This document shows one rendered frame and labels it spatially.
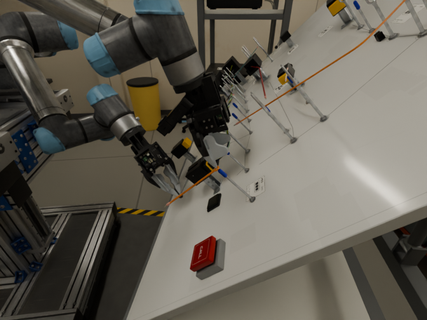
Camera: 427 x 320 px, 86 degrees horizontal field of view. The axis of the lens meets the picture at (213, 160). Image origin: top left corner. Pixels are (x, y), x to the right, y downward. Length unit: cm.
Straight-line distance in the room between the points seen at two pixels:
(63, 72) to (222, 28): 236
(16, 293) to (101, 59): 143
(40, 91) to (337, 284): 100
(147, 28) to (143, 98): 280
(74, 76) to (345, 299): 396
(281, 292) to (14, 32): 107
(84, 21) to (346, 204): 60
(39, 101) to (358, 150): 76
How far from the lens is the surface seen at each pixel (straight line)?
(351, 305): 81
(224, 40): 374
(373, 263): 205
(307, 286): 79
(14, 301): 169
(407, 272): 67
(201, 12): 143
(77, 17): 63
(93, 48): 50
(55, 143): 73
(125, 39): 47
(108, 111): 66
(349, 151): 41
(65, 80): 416
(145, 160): 61
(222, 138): 56
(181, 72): 45
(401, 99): 46
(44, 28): 98
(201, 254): 44
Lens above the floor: 146
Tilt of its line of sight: 33 degrees down
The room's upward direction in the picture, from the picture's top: straight up
